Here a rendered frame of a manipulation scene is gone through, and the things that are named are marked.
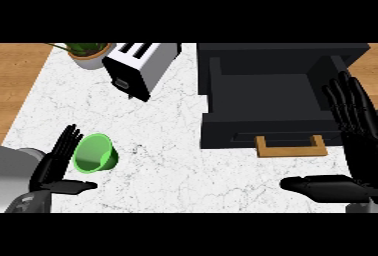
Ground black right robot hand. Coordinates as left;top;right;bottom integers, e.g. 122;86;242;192
279;70;378;204

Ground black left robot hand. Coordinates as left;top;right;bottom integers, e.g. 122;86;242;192
28;123;99;196

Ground green cup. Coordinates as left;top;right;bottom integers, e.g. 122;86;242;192
71;132;119;174

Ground dark grey drawer front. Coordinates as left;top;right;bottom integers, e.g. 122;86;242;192
199;119;345;150

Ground dark grey open drawer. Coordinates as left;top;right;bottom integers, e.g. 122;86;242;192
196;43;372;123

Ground white and black toaster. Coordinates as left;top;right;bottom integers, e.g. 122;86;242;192
100;43;183;103

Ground potted green plant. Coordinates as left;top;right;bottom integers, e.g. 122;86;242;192
47;43;116;71

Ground wooden drawer handle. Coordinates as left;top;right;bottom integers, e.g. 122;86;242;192
254;133;329;158

